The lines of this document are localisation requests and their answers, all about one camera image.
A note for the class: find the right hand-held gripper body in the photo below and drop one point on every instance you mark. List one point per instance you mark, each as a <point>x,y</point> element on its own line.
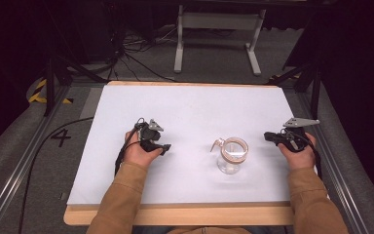
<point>297,138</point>

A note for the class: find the person's left hand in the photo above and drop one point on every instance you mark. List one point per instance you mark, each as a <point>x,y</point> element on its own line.
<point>136,152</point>

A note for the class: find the dark curtain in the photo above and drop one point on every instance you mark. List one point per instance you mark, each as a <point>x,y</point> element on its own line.
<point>13,48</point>
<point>357,65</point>

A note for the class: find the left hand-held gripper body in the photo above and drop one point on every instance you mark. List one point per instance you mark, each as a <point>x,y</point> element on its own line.
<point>149,131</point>

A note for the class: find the white metal table frame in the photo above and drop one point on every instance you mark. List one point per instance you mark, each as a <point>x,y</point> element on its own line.
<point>219,21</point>

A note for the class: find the black metal stand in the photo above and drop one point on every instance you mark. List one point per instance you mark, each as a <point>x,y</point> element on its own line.
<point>315,91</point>
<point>49,87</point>

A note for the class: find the clear glass jar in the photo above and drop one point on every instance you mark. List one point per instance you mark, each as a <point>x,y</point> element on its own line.
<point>231,157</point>

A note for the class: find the aluminium rail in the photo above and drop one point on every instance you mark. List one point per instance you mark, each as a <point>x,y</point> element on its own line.
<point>19,172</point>
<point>334,175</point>

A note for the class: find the person's right hand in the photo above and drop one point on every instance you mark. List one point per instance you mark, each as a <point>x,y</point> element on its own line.
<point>300,159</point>

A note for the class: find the white table mat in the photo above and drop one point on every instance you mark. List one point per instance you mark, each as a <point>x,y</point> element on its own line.
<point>191,110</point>

